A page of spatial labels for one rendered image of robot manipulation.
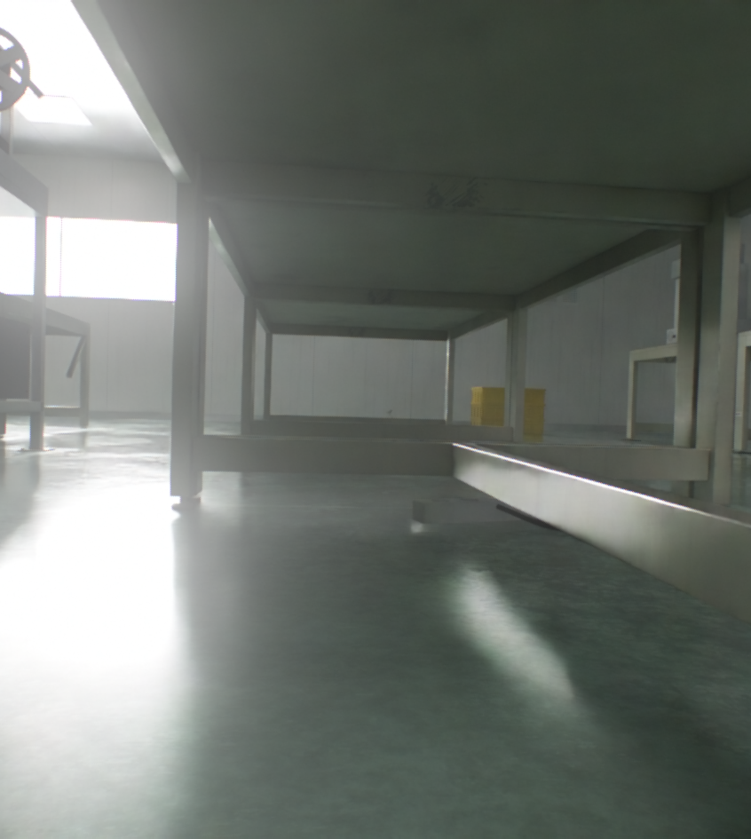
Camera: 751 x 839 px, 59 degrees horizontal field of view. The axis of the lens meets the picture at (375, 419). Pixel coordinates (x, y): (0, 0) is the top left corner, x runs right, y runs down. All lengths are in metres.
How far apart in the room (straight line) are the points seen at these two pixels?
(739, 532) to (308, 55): 0.85
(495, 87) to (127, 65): 0.54
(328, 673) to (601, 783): 0.23
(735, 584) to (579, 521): 0.28
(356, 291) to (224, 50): 1.89
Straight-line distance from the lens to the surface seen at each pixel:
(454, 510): 1.33
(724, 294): 1.66
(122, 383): 7.78
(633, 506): 0.68
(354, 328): 4.29
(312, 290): 2.88
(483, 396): 6.13
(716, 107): 1.31
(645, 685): 0.63
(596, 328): 8.28
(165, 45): 1.12
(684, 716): 0.59
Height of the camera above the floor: 0.22
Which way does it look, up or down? 1 degrees down
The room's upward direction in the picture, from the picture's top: 2 degrees clockwise
